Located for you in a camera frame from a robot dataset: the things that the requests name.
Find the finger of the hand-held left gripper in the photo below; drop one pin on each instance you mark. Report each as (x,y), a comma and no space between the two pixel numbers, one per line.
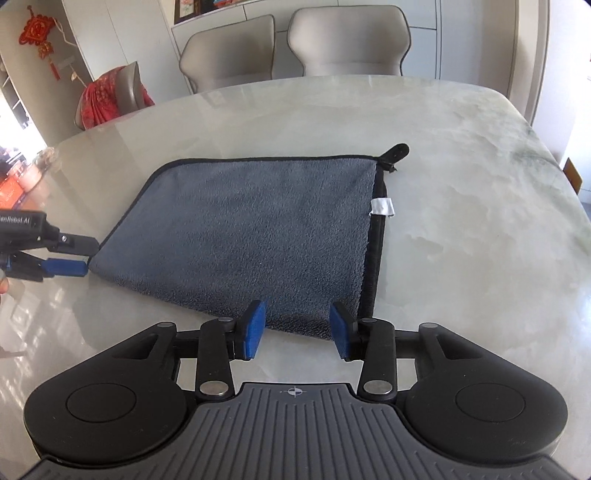
(76,243)
(64,266)

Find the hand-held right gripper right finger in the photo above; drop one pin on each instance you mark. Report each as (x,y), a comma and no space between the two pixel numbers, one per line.
(340,330)

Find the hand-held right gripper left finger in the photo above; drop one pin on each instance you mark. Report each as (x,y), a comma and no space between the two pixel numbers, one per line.
(253,330)

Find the blue and grey towel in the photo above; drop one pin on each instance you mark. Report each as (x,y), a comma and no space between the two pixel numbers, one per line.
(249,230)

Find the person's left hand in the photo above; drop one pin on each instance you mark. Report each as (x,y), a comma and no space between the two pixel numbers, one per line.
(2,284)

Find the clear plastic packet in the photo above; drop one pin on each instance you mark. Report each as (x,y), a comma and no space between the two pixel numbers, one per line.
(45,158)

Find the chair with red cloth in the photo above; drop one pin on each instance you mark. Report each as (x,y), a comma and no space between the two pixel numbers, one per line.
(99,101)

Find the grey chair under red cloth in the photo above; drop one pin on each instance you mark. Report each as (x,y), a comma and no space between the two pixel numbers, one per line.
(129,87)

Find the dried branch decoration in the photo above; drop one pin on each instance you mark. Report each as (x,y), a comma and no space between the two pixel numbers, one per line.
(74,55)

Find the grey upholstered dining chair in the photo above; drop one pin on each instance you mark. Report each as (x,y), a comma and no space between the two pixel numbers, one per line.
(226,53)
(348,39)

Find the open cardboard box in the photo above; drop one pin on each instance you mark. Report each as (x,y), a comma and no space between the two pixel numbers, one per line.
(572,173)

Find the red knot wall hanging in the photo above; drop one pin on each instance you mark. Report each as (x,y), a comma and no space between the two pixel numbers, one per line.
(39,34)

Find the framed wall picture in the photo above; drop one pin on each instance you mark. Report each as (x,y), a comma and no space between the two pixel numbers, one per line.
(207,9)

